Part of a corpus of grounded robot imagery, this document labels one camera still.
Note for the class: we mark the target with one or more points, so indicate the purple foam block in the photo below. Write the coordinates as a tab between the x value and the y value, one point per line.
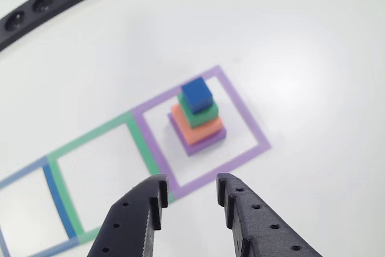
207	145

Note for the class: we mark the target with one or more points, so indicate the orange foam block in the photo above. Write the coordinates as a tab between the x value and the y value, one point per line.
201	133

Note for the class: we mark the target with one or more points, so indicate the green foam cube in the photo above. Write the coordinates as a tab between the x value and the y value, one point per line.
204	115

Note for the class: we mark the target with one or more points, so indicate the small blue foam cube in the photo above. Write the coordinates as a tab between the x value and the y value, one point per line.
197	94

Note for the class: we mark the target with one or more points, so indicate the blue tape square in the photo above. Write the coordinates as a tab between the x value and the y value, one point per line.
57	203

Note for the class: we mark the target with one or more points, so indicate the green tape square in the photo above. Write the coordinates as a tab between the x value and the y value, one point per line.
141	142

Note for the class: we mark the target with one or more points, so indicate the purple tape square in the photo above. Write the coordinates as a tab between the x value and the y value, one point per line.
243	115

